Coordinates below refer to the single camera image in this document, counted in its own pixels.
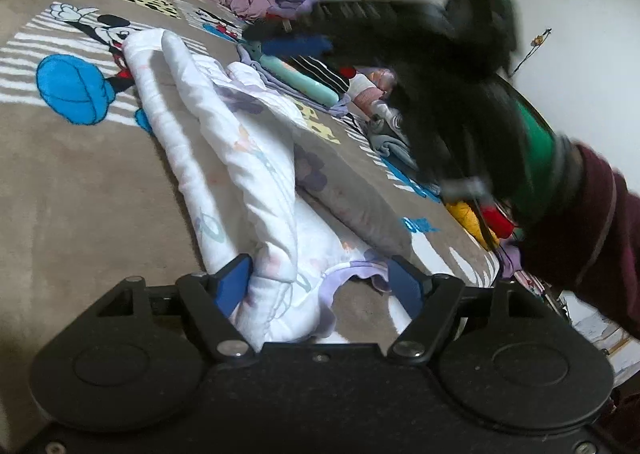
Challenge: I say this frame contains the white floral garment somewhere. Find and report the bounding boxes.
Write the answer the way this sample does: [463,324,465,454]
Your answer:
[122,29,416,352]

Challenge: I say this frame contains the person's right forearm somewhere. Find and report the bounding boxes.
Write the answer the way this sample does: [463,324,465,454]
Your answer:
[515,137,640,307]

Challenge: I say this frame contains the cartoon mouse printed blanket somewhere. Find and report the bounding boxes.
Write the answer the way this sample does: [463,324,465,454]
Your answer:
[0,0,501,435]

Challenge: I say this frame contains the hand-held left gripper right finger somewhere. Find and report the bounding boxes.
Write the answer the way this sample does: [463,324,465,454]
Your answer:
[387,255,552,366]

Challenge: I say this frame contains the small wall hanging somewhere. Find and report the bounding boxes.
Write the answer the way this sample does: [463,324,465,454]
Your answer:
[514,27,553,76]

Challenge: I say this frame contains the grey folded garment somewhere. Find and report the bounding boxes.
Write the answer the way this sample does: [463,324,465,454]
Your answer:
[370,131,422,173]

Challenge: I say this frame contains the teal folded garment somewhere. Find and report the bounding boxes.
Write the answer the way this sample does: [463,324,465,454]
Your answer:
[260,54,341,108]

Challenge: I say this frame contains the black striped folded garment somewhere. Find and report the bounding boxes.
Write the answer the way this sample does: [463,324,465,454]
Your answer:
[290,54,352,96]

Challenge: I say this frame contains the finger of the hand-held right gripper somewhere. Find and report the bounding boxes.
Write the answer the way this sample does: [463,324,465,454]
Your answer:
[300,0,446,35]
[243,22,401,60]

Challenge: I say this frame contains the yellow cloth item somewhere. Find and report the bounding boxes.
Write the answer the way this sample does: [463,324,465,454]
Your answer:
[446,199,501,251]

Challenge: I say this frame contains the red cloth item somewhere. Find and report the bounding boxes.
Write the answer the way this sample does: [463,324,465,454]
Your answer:
[482,204,516,238]

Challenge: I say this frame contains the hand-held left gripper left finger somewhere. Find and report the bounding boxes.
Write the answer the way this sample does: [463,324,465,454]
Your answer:
[94,253,255,364]

